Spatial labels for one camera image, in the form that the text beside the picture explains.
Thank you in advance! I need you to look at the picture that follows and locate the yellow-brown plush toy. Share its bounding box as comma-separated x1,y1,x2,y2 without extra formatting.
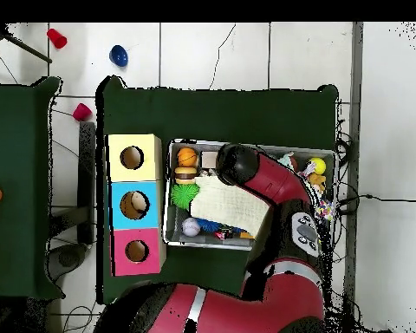
308,172,328,194

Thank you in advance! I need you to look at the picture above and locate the wooden three-hole sorting box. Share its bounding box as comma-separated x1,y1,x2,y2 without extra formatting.
105,133,167,278

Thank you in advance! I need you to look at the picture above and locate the toy hamburger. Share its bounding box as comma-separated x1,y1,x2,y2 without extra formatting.
173,166,198,186

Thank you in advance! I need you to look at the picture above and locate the plain wooden block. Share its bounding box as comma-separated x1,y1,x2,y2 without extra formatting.
201,151,218,169

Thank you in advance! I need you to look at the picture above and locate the cream waffle cloth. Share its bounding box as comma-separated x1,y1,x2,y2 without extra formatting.
189,174,272,237

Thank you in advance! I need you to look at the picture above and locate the green spiky rubber ball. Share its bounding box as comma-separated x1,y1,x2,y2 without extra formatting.
170,182,201,212

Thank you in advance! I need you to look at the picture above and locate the orange toy basketball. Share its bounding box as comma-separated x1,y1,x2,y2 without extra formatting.
176,147,199,168

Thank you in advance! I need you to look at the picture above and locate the white baseball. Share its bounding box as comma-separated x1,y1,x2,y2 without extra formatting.
181,217,202,238

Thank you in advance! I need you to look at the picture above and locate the dark green tablecloth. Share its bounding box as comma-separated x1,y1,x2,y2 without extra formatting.
95,75,341,307

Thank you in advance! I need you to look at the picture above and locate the yellow ball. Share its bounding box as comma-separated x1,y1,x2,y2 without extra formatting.
309,156,328,176

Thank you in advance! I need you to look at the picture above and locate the colourful heart print cloth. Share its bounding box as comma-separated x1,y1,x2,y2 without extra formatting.
313,196,336,222

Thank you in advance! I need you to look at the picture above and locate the magenta plastic cup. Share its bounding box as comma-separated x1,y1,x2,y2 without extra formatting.
72,102,94,122

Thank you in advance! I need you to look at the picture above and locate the blue plastic cup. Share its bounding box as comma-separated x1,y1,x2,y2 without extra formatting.
108,44,129,68

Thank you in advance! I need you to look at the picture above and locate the side table with green cloth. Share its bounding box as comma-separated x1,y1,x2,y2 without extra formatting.
0,75,66,301

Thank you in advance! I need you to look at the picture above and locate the red plastic cup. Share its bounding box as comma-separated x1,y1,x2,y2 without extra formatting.
46,28,68,49

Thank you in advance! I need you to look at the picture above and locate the black tripod leg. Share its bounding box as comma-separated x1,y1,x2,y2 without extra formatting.
0,23,53,64

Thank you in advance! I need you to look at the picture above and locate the shallow wire mesh bin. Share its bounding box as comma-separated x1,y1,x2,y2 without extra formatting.
163,138,338,251

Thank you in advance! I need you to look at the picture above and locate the black power cable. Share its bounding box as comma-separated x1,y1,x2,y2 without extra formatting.
337,193,416,213

